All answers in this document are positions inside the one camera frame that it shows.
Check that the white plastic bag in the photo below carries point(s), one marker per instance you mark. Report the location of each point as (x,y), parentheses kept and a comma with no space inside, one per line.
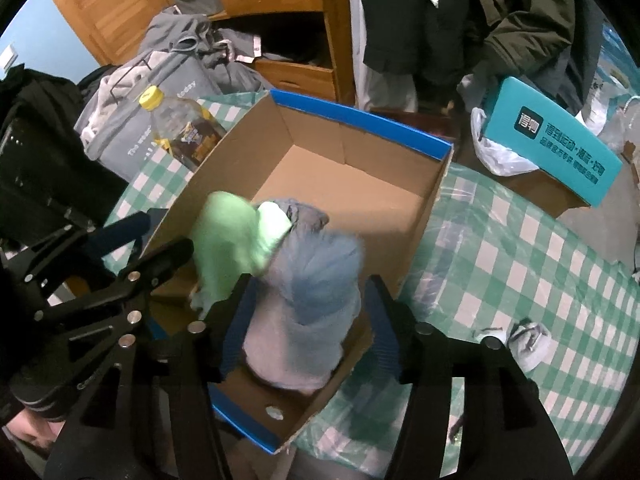
(500,160)

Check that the teal shoe box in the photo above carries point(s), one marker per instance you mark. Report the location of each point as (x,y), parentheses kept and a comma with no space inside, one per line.
(555,145)

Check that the person's left hand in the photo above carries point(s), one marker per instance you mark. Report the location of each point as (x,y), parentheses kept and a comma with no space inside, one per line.
(22,430)

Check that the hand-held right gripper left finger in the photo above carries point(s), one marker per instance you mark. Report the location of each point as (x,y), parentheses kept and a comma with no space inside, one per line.
(235,330)

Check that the white blue-striped sock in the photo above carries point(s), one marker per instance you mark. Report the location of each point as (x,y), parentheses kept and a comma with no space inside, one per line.
(530,342)

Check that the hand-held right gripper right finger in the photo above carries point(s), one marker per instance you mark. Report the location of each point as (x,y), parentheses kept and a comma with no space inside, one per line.
(385,330)

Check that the clear plastic bag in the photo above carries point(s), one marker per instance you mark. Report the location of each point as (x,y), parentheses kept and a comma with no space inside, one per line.
(622,125)

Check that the grey hoodie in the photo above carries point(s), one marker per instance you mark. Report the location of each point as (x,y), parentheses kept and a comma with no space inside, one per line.
(170,25)

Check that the grey tote bag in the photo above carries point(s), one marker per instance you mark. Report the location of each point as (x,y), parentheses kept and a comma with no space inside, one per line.
(115,135)

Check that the wooden wardrobe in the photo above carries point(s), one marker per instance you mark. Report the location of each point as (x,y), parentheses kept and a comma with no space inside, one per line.
(340,50)

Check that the black hanging jacket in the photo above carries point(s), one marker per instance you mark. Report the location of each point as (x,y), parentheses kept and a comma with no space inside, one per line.
(410,35)

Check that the dark grey cloth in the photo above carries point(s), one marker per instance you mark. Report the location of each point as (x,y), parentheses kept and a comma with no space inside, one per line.
(305,215)

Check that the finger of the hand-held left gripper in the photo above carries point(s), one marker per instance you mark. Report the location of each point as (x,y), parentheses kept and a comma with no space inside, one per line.
(165,262)
(120,235)

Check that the green checked tablecloth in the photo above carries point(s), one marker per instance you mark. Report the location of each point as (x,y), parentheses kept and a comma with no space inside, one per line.
(525,240)

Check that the navy hanging garment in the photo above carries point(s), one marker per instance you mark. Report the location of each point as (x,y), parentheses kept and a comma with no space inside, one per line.
(580,75)

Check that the light green cloth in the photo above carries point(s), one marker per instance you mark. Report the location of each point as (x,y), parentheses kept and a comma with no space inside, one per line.
(225,240)

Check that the olive green hanging jacket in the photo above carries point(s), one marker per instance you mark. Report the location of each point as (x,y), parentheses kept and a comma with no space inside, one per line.
(530,20)

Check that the blue plastic bag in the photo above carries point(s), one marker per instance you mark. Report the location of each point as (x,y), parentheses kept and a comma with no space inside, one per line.
(620,70)

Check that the blue-rimmed cardboard box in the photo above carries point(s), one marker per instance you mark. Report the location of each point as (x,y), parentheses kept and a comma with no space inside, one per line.
(350,180)

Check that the white hanging garment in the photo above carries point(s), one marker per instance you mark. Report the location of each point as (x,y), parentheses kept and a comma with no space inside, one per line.
(385,90)

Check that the black bag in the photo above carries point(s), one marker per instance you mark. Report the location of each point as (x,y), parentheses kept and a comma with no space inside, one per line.
(40,150)

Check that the long grey sock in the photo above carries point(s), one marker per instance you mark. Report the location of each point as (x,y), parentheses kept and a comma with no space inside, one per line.
(305,310)

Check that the wooden wardrobe drawer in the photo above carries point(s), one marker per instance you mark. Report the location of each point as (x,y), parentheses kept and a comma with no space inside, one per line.
(295,80)

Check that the yellow-capped plastic bottle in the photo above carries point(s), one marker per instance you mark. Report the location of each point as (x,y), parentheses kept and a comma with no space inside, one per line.
(185,130)

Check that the panelled wardrobe door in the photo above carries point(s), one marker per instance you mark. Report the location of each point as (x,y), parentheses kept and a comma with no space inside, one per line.
(105,10)

